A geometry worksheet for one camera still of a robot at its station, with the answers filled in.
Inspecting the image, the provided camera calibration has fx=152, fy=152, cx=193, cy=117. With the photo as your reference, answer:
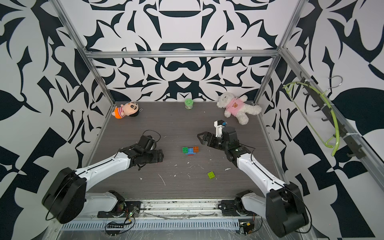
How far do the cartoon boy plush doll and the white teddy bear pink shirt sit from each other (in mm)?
630

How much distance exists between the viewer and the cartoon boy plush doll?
107cm

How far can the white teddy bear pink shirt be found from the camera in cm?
104
